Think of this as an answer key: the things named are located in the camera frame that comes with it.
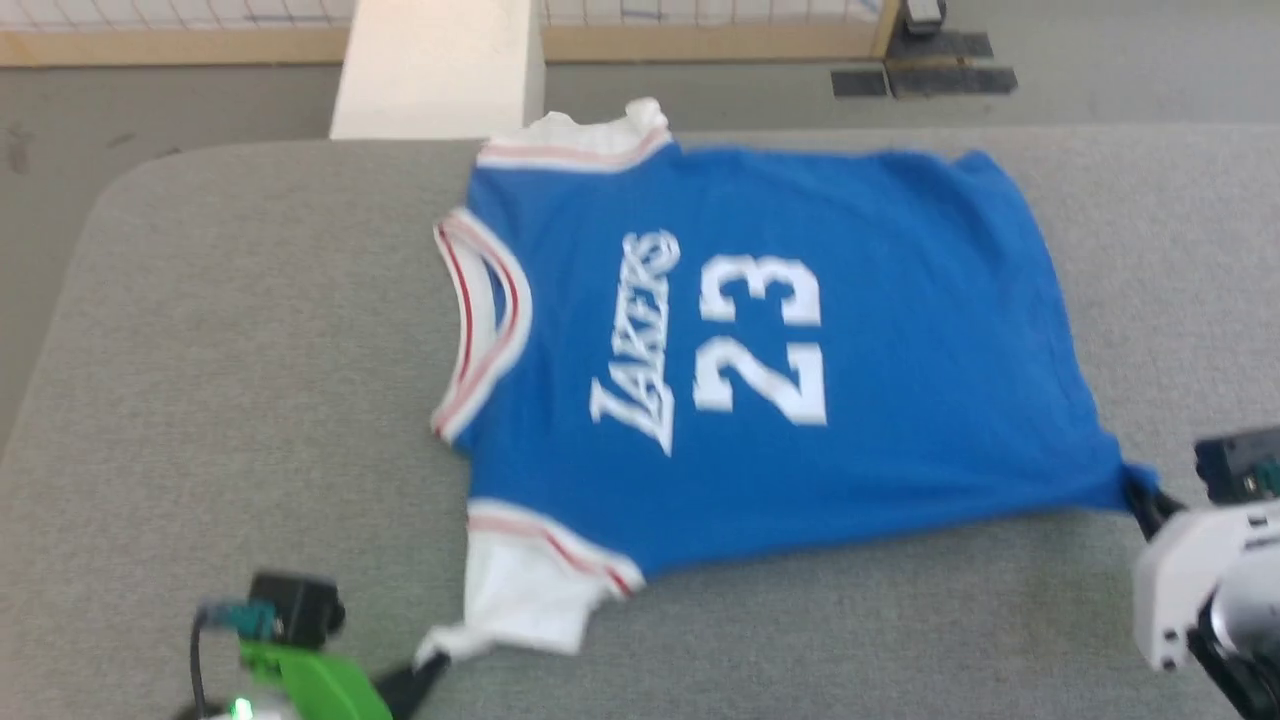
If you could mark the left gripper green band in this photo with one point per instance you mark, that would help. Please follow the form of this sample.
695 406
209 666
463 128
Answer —
320 690

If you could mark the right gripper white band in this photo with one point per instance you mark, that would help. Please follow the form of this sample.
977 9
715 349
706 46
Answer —
1180 570

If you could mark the blue Lakers jersey shirt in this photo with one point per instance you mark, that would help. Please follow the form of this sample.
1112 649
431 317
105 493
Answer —
900 330

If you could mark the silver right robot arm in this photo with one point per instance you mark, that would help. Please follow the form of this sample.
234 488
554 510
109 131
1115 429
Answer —
1245 625

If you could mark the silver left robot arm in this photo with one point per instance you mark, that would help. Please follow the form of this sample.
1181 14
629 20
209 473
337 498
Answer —
270 713

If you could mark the black floor mat strip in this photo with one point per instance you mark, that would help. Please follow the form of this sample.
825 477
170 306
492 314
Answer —
950 82
940 45

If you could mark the small black floor mat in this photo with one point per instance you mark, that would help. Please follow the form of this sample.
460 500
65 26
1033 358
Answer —
860 83

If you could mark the grey metal screen foot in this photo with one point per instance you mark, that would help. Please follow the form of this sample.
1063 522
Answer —
922 12

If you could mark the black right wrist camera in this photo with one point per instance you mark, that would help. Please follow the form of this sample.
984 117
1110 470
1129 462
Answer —
1235 465

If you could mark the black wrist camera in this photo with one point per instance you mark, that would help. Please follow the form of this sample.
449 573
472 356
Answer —
1235 465
300 605

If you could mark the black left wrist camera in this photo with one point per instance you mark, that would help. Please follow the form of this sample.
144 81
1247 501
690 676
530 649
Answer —
300 605

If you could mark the white box pedestal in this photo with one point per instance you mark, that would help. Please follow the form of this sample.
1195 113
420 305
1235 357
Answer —
440 65

